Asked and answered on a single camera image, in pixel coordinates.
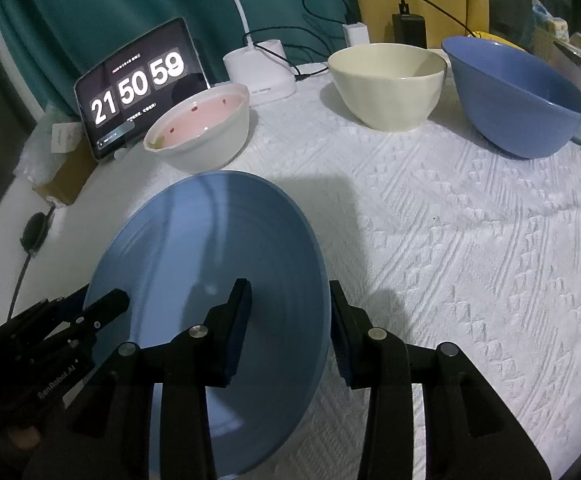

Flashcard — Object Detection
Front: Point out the white charger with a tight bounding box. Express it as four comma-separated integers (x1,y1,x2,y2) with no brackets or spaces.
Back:
343,21,369,47

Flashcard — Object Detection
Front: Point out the white textured tablecloth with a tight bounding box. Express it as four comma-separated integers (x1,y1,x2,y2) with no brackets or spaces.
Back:
90,47,581,480

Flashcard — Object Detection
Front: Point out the cardboard box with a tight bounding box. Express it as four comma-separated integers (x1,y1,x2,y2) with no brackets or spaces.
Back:
33,152,96,207

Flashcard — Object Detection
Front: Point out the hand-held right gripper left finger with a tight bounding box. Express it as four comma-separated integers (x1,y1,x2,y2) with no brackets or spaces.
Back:
70,277,254,480

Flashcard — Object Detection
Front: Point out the pink spotted bowl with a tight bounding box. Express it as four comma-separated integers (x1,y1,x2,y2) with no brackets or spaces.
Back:
143,82,251,173

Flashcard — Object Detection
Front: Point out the blue plate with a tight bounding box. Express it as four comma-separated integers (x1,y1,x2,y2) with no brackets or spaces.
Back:
83,170,332,478

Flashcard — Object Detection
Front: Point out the black round puck with cable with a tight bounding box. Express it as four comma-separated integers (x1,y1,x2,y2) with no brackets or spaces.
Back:
8,212,56,321

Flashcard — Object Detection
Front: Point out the green curtain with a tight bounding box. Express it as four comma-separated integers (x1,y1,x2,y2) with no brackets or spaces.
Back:
0,0,361,126

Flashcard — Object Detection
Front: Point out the black charger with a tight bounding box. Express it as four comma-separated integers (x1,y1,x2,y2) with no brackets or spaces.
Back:
393,12,428,50

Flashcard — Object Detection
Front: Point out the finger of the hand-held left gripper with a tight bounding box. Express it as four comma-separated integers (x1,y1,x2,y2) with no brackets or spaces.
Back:
15,287,91,326
78,289,131,333

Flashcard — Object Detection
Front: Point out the white desk lamp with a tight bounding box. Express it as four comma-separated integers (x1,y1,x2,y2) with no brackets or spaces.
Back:
215,0,297,107

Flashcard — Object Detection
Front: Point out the black charger cable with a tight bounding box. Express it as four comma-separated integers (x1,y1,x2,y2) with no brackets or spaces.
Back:
399,0,481,38

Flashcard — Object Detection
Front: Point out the blue white tissue pack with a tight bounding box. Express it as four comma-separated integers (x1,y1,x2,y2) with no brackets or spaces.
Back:
531,0,570,36

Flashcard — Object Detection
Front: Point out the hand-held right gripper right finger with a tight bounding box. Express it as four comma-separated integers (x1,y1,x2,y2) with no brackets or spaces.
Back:
329,279,517,480

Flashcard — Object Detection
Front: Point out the clear plastic bag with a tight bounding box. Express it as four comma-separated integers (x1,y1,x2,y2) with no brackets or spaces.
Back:
13,102,84,181

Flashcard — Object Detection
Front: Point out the white paper tag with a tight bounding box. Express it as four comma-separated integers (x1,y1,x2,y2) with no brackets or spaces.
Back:
49,122,84,153

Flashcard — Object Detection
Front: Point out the black lamp cable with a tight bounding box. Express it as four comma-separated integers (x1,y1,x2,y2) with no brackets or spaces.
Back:
243,0,353,81

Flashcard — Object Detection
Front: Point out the cream bowl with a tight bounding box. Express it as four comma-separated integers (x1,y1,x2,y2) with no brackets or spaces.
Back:
327,42,448,132

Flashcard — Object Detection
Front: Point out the tablet with clock display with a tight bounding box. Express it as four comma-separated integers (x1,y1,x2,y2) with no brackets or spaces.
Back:
74,16,211,162

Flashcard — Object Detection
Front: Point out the large blue bowl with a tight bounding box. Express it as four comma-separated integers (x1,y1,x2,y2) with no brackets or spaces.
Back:
441,36,581,160

